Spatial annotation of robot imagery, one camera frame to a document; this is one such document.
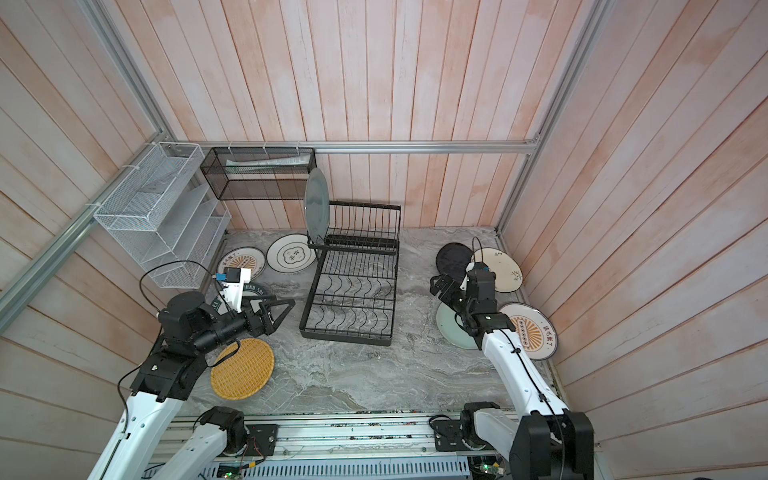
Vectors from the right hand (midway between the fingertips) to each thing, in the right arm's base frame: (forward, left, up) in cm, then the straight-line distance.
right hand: (441, 284), depth 84 cm
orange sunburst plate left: (+21, +70, -14) cm, 75 cm away
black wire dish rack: (+4, +28, -15) cm, 32 cm away
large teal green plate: (+22, +38, +10) cm, 45 cm away
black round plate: (+23, -9, -16) cm, 29 cm away
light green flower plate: (-8, -4, -14) cm, 16 cm away
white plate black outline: (+24, +53, -16) cm, 61 cm away
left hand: (-15, +39, +13) cm, 44 cm away
